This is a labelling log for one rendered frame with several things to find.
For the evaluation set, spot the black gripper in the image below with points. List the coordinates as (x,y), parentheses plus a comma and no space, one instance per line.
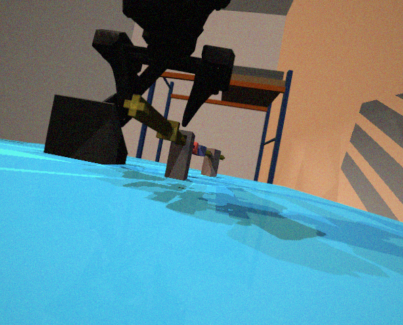
(213,71)

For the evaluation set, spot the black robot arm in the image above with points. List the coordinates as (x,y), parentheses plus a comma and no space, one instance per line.
(165,16)

